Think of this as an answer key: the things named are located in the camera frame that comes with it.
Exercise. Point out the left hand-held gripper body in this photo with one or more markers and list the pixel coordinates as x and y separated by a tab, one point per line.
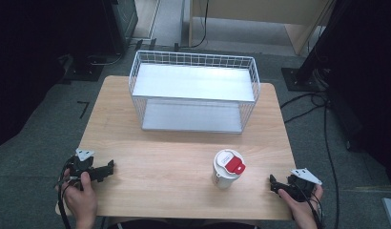
79	165

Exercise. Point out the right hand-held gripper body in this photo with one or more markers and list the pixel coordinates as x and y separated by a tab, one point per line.
301	184

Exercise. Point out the white cup with red lid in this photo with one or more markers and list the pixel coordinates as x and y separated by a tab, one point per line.
227	170

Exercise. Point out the person's right hand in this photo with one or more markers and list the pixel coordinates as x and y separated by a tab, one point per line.
303	211

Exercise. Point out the person's left hand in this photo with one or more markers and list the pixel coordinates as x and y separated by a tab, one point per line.
80	198

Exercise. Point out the white flat object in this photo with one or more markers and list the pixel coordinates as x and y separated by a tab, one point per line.
390	213

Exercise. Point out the black flat stand base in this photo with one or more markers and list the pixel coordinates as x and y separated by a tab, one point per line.
84	68

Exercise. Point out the black metal stand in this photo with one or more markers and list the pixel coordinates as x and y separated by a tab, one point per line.
314	60

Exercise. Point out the dark equipment cabinet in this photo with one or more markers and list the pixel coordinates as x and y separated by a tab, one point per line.
120	25

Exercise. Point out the light wooden cabinet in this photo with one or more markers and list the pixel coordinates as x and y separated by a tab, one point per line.
263	14

